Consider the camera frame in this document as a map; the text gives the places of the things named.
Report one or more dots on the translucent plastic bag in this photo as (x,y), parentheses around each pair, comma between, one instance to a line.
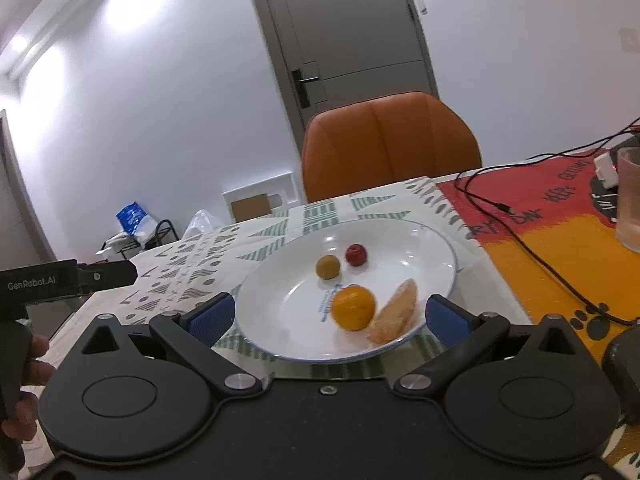
(202,222)

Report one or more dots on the brown cardboard piece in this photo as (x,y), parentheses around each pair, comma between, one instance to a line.
(250,206)

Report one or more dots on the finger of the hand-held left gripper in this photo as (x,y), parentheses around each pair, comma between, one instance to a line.
(110,274)

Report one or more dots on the patterned tablecloth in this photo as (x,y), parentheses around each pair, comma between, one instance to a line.
(200,265)

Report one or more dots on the white bowl of fruit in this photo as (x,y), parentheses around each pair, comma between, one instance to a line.
(280,310)

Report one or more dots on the grey side door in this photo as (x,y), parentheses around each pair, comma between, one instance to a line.
(20,200)

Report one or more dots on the translucent cup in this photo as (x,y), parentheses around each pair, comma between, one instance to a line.
(629,200)

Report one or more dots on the white wall switch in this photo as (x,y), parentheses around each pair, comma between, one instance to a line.
(422,5)

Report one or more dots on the yellow-green small fruit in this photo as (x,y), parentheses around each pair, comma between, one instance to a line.
(328,266)

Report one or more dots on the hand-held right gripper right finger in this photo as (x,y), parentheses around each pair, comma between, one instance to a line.
(447,321)

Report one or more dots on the red and orange mat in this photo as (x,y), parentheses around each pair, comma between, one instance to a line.
(550,240)

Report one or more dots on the blue and white bag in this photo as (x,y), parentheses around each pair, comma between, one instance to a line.
(132,217)

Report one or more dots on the person's left hand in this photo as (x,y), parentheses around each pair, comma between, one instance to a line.
(37,372)

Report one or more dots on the bread roll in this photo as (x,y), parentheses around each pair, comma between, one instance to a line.
(395,314)

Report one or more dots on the red small fruit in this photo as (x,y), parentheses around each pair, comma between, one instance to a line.
(356,255)

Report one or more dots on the large orange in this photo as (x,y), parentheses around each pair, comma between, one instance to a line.
(352,308)

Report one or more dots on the dark grey round object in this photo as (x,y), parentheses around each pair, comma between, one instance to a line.
(622,367)

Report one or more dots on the orange chair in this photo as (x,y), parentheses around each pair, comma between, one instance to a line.
(390,145)

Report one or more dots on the white foam frame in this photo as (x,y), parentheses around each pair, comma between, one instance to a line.
(260,185)

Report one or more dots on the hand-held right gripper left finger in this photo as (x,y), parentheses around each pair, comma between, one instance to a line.
(212,317)

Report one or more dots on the white charger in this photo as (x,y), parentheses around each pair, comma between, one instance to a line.
(606,167)

